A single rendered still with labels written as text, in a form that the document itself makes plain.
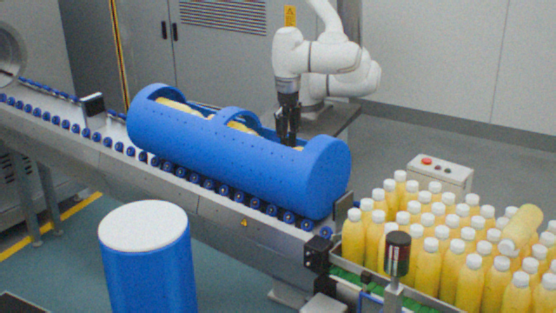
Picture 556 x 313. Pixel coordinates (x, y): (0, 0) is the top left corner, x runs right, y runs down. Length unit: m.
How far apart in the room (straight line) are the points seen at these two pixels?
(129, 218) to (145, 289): 0.23
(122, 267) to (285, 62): 0.82
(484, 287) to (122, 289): 1.07
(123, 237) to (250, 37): 2.16
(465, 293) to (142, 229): 0.98
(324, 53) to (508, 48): 2.78
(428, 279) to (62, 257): 2.42
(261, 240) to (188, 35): 2.21
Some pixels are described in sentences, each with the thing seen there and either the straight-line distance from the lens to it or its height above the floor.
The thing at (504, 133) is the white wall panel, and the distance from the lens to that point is 4.86.
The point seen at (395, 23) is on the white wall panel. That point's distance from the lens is 4.82.
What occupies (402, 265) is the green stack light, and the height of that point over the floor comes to 1.20.
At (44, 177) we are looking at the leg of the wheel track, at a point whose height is 0.40.
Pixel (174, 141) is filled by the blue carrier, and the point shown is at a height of 1.12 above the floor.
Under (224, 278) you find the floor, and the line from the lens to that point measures 3.39.
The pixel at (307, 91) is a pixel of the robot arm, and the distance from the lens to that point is 2.61.
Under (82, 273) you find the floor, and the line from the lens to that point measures 3.60.
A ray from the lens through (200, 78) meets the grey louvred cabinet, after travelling 4.21.
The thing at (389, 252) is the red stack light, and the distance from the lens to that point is 1.53.
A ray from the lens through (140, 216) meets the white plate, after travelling 2.05.
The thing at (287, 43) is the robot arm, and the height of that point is 1.53.
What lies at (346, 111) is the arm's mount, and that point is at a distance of 2.71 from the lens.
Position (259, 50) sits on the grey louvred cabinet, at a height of 0.91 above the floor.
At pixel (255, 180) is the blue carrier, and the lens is 2.08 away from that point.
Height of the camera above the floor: 2.14
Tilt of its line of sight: 28 degrees down
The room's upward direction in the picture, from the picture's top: 1 degrees counter-clockwise
